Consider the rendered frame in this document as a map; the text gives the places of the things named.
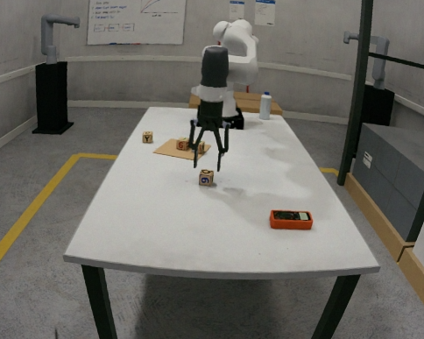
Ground wooden letter block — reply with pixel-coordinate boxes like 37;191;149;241
176;137;189;151
199;169;214;187
198;141;205;154

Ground white bottle with blue cap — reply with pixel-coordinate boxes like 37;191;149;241
259;92;272;120

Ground tan square mat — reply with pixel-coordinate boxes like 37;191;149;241
153;138;211;160

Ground orange digital multimeter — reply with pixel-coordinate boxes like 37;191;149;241
270;210;313;230

